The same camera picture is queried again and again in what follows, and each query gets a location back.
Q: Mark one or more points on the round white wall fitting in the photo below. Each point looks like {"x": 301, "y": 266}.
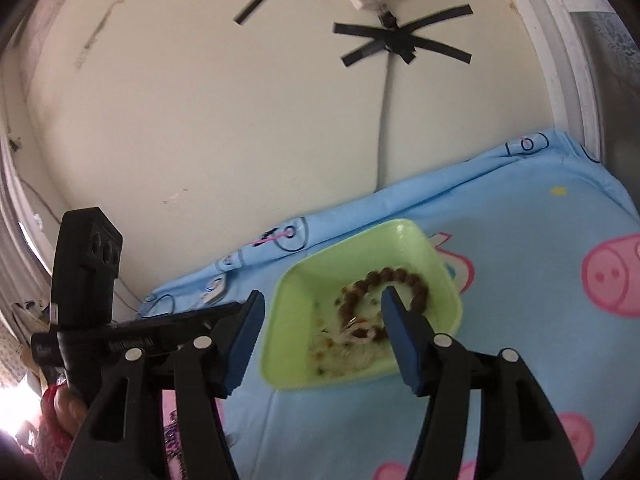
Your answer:
{"x": 38, "y": 221}

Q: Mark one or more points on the white window frame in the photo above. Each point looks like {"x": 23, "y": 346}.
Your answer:
{"x": 565, "y": 60}

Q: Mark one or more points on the person's left hand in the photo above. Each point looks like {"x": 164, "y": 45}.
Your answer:
{"x": 69, "y": 407}

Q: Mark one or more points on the small white grey device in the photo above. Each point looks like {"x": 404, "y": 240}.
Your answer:
{"x": 215, "y": 287}

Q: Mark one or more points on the mixed colourful bead jewelry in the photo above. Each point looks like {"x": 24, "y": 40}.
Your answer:
{"x": 345, "y": 355}

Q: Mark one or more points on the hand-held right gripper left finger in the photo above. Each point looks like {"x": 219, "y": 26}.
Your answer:
{"x": 247, "y": 340}

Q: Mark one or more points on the grey curtain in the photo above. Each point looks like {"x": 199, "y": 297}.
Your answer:
{"x": 20, "y": 270}

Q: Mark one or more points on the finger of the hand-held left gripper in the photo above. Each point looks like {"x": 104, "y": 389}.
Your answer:
{"x": 205, "y": 317}

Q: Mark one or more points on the green plastic tray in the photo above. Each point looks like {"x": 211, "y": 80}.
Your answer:
{"x": 310, "y": 280}

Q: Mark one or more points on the black tape cross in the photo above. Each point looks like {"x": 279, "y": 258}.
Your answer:
{"x": 400, "y": 40}

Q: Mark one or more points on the black tape strip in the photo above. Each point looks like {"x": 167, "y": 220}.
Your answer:
{"x": 255, "y": 5}

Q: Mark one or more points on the white plug adapter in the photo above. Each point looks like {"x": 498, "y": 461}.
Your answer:
{"x": 367, "y": 0}

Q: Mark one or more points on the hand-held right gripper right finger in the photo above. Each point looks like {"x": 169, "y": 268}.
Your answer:
{"x": 400, "y": 345}

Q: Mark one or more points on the blue cartoon printed blanket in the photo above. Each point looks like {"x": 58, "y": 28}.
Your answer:
{"x": 525, "y": 220}

